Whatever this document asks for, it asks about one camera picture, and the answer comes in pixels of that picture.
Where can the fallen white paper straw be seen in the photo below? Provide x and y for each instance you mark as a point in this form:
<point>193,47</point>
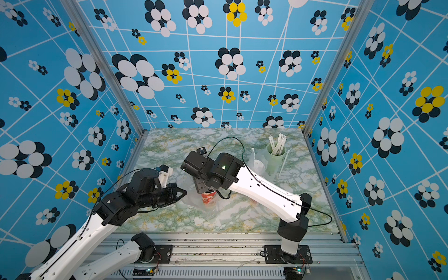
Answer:
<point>284,162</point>

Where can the translucent plastic carrier bag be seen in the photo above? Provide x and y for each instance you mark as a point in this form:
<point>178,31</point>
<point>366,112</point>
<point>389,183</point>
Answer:
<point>260,155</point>

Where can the red cup black lid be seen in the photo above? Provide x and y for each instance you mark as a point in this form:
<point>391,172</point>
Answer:
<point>208,198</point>

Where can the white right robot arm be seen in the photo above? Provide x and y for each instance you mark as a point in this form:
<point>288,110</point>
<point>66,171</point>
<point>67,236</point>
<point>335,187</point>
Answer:
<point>227,172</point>

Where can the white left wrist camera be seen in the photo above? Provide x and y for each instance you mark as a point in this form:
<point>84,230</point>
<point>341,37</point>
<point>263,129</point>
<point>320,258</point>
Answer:
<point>164,173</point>

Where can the aluminium corner post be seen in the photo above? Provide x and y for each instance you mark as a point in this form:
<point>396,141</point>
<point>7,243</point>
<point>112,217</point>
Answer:
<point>74,12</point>
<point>336,66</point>

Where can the white paper straws bundle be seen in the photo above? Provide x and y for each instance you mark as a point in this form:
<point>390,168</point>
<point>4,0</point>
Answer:
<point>277,147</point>

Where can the aluminium right corner post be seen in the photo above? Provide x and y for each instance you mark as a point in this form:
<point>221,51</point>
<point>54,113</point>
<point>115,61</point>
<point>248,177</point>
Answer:
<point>336,66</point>

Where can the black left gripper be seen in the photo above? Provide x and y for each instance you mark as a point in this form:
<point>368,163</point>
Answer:
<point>174,189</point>

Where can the aluminium left corner post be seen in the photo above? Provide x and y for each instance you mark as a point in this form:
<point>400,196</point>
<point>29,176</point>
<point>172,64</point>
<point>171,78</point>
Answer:
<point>74,12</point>

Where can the green straw holder cup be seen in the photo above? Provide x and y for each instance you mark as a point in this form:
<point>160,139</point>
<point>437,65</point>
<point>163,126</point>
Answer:
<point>274,161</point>

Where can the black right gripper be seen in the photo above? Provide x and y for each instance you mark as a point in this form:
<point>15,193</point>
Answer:
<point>199,186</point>

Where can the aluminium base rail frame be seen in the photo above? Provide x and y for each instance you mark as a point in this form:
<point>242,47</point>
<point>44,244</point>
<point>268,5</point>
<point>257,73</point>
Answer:
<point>236,256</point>

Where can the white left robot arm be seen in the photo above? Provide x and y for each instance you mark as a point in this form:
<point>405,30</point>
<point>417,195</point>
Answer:
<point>62,257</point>

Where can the red cup white lid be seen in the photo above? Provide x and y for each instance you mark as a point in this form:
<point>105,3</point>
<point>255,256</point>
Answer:
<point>259,167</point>

